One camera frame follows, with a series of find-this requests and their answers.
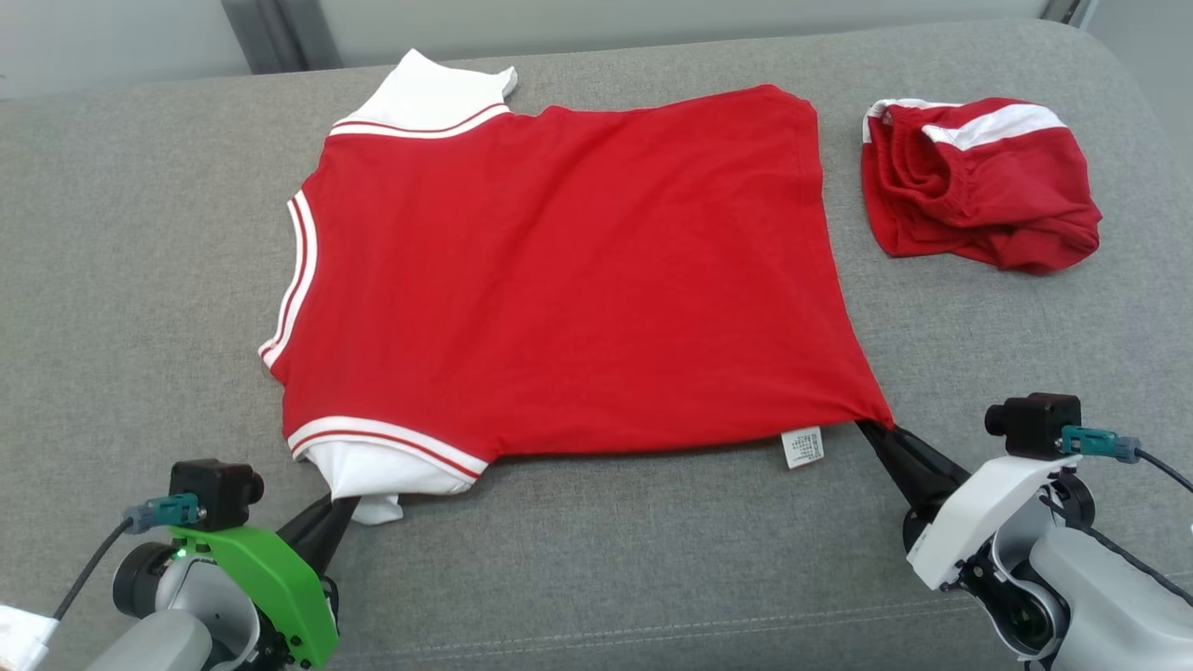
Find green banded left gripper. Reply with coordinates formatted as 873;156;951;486
166;498;361;671

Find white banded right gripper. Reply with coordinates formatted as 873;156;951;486
855;420;1084;593

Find red shorts with white stripes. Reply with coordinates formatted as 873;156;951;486
860;96;1104;277

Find red jersey shirt white trim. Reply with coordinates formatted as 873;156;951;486
258;48;897;527

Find teal plug left camera cable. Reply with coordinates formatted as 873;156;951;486
50;493;207;622

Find teal plug camera cable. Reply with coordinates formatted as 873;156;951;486
1060;425;1193;496
50;493;207;622

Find teal plug right camera cable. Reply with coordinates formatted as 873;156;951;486
1060;425;1193;496

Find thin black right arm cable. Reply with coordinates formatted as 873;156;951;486
1037;487;1193;609

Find grey metal partition post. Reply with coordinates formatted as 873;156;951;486
220;0;342;76

